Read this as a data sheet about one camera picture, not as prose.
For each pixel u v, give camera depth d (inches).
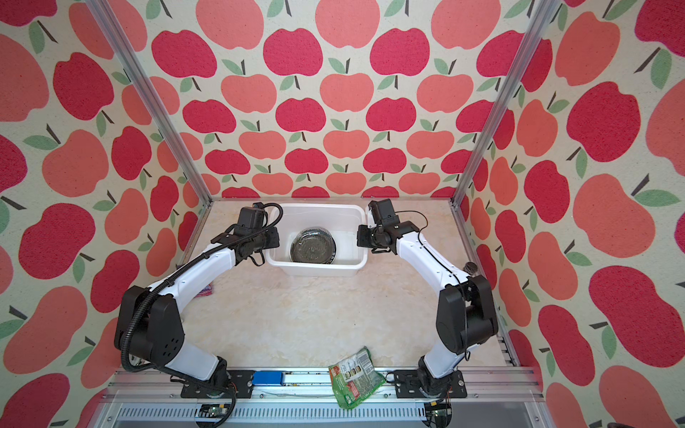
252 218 27.0
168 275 19.5
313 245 38.7
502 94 34.0
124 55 30.2
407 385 28.9
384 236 25.0
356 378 29.3
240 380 29.7
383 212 27.1
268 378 29.0
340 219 39.9
